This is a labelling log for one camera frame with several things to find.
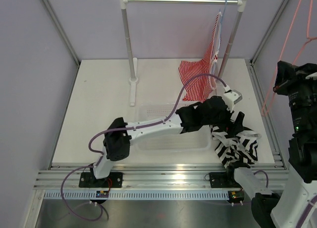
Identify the white clothes rack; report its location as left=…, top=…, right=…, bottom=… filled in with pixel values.
left=119, top=0, right=248, bottom=107

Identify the red white striped tank top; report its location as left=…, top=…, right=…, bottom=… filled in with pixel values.
left=178, top=12, right=222, bottom=102

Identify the purple cable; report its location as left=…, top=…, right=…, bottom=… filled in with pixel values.
left=296, top=195, right=317, bottom=228
left=60, top=73, right=227, bottom=223

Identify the blue wire hanger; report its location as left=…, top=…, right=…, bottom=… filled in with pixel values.
left=219, top=0, right=228, bottom=23

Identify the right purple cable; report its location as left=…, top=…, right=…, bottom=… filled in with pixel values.
left=296, top=195, right=317, bottom=228

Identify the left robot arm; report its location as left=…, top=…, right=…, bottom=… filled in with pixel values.
left=79, top=96, right=245, bottom=188

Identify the white plastic basket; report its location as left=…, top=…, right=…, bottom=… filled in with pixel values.
left=135, top=103, right=211, bottom=154

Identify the pink wire hanger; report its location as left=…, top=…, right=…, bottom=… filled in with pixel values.
left=256, top=0, right=317, bottom=116

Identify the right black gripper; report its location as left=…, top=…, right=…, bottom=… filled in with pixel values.
left=273, top=60, right=317, bottom=134

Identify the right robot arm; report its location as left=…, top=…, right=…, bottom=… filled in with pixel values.
left=225, top=61, right=317, bottom=228

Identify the white slotted cable duct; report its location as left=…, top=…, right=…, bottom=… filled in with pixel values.
left=44, top=190, right=229, bottom=200

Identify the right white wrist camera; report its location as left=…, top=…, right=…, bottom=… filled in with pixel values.
left=305, top=72, right=317, bottom=80

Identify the left aluminium frame post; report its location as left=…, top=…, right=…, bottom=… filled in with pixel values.
left=36, top=0, right=81, bottom=67

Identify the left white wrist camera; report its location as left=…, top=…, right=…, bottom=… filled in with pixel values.
left=222, top=85, right=243, bottom=113

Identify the aluminium frame post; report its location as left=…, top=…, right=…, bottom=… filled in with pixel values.
left=36, top=0, right=81, bottom=67
left=250, top=0, right=290, bottom=66

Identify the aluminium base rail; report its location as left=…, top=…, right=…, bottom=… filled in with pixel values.
left=33, top=163, right=303, bottom=191

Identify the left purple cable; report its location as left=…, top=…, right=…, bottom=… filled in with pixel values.
left=60, top=73, right=227, bottom=223

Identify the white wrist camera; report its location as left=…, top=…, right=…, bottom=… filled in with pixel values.
left=305, top=72, right=317, bottom=80
left=222, top=85, right=243, bottom=113

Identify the black white striped tank top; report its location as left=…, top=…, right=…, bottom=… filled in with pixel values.
left=211, top=126, right=262, bottom=168

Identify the right aluminium frame post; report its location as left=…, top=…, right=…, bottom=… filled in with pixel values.
left=250, top=0, right=290, bottom=66

